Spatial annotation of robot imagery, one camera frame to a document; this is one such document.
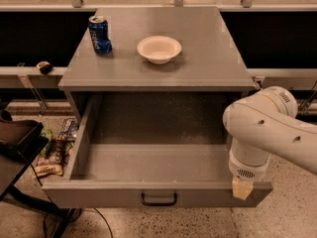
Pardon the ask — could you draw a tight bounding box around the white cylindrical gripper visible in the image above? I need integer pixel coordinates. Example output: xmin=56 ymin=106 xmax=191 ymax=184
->
xmin=229 ymin=138 xmax=270 ymax=200

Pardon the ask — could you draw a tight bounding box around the grey top drawer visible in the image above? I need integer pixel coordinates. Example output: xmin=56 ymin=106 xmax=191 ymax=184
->
xmin=44 ymin=92 xmax=272 ymax=208

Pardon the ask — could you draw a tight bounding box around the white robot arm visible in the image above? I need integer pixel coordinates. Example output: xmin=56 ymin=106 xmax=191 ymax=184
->
xmin=223 ymin=86 xmax=317 ymax=200

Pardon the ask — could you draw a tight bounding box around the grey drawer cabinet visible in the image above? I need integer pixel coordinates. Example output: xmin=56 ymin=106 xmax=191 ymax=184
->
xmin=58 ymin=7 xmax=254 ymax=118

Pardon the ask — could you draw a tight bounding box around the white paper bowl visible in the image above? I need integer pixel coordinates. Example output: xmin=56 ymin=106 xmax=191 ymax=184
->
xmin=137 ymin=36 xmax=182 ymax=64

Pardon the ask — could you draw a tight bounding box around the blue pepsi can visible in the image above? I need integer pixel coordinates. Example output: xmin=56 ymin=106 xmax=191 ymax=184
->
xmin=88 ymin=16 xmax=112 ymax=55

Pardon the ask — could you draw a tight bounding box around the dark tray on table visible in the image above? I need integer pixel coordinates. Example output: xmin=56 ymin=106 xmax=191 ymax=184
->
xmin=0 ymin=110 xmax=44 ymax=162

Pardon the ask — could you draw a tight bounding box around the black table with legs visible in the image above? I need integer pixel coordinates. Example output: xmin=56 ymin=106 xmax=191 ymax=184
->
xmin=0 ymin=134 xmax=78 ymax=238

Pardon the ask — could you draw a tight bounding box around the small black round object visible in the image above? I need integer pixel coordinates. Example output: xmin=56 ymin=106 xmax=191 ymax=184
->
xmin=37 ymin=61 xmax=53 ymax=74

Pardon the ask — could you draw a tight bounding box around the black cable on floor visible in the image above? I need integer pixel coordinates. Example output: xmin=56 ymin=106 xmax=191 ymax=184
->
xmin=30 ymin=164 xmax=115 ymax=238

